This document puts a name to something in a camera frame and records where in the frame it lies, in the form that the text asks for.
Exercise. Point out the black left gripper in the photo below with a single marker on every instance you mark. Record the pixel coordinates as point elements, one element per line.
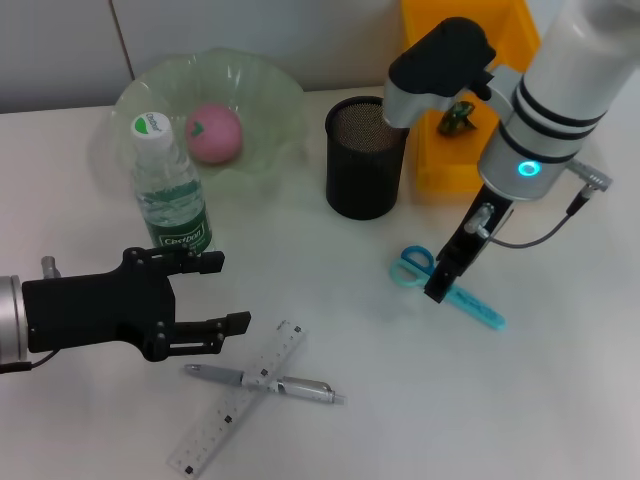
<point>100,310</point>

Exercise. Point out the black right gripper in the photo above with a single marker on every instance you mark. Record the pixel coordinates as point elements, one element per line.
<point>472,245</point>

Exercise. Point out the clear green-label water bottle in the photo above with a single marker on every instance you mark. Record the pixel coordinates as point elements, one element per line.
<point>170,200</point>

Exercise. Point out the pink peach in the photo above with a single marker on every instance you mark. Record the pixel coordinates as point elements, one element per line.
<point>215,135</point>

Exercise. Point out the green plastic wrapper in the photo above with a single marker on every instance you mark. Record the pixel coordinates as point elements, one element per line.
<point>457,120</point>

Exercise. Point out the blue teal scissors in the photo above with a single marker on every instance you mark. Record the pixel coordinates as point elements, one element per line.
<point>480,312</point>

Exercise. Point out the grey white pen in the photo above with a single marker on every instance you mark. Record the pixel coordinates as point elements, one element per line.
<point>300,386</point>

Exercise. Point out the clear plastic ruler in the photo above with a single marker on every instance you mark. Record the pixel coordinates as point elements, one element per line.
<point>225,415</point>

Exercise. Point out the black mesh pen holder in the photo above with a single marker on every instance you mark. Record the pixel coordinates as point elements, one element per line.
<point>365,175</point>

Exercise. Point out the pale green glass fruit plate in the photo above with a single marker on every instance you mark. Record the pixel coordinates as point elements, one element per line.
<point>260,100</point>

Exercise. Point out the yellow plastic bin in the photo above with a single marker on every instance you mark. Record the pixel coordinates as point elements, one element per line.
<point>450,170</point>

